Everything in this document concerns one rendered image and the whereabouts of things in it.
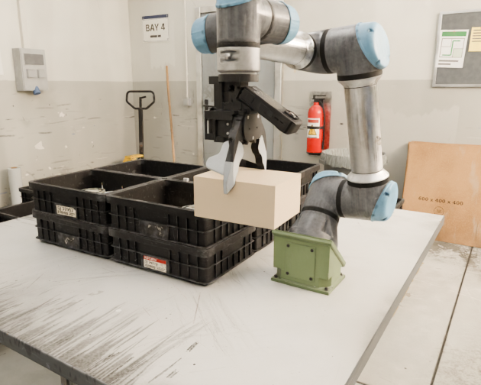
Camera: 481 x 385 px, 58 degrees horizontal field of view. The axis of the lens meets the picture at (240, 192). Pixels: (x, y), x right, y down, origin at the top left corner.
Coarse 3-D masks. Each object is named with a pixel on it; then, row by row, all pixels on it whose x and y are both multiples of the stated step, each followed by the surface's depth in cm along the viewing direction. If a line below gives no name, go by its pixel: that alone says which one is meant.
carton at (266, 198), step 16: (208, 176) 78; (240, 176) 78; (256, 176) 78; (272, 176) 78; (288, 176) 78; (208, 192) 78; (240, 192) 74; (256, 192) 73; (272, 192) 72; (288, 192) 77; (208, 208) 78; (224, 208) 77; (240, 208) 75; (256, 208) 74; (272, 208) 72; (288, 208) 77; (256, 224) 74; (272, 224) 73
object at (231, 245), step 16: (128, 240) 139; (144, 240) 134; (160, 240) 130; (224, 240) 130; (240, 240) 141; (128, 256) 140; (160, 256) 133; (176, 256) 130; (192, 256) 127; (208, 256) 124; (224, 256) 133; (240, 256) 142; (160, 272) 133; (176, 272) 131; (192, 272) 128; (208, 272) 126; (224, 272) 133
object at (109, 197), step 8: (144, 184) 154; (152, 184) 156; (192, 184) 156; (112, 192) 142; (120, 192) 143; (112, 200) 137; (120, 200) 136; (128, 200) 134; (136, 200) 132; (136, 208) 133; (144, 208) 131; (152, 208) 129; (160, 208) 127; (168, 208) 126; (176, 208) 124; (184, 208) 124; (184, 216) 124; (192, 216) 122
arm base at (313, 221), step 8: (304, 208) 130; (312, 208) 128; (320, 208) 127; (304, 216) 127; (312, 216) 126; (320, 216) 126; (328, 216) 126; (336, 216) 128; (296, 224) 129; (304, 224) 125; (312, 224) 124; (320, 224) 124; (328, 224) 125; (336, 224) 128; (296, 232) 124; (304, 232) 123; (312, 232) 122; (320, 232) 122; (328, 232) 124; (336, 232) 126; (336, 240) 125
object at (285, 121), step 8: (248, 88) 74; (256, 88) 77; (240, 96) 75; (248, 96) 74; (256, 96) 74; (264, 96) 75; (248, 104) 75; (256, 104) 74; (264, 104) 73; (272, 104) 74; (264, 112) 74; (272, 112) 73; (280, 112) 72; (288, 112) 74; (272, 120) 73; (280, 120) 72; (288, 120) 72; (296, 120) 73; (280, 128) 73; (288, 128) 72; (296, 128) 74
